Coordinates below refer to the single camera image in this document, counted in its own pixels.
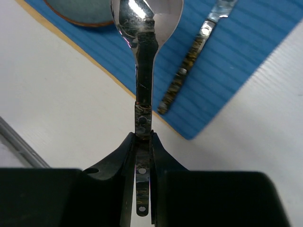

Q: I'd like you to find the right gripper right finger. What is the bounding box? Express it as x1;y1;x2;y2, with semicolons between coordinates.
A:
150;133;290;227

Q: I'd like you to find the aluminium table frame rail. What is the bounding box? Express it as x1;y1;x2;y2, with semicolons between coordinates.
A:
0;117;50;168

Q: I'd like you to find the knife with black handle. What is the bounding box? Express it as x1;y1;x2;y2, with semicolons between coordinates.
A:
157;0;237;115

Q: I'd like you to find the teal ceramic plate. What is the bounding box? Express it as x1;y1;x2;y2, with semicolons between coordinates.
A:
45;0;113;27

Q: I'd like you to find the spoon with black handle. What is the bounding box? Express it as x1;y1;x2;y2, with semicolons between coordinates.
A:
110;0;184;217

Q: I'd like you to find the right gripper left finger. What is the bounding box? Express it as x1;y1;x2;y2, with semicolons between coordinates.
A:
0;133;135;227

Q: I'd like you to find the blue pikachu placemat cloth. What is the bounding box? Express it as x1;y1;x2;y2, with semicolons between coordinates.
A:
27;0;303;140

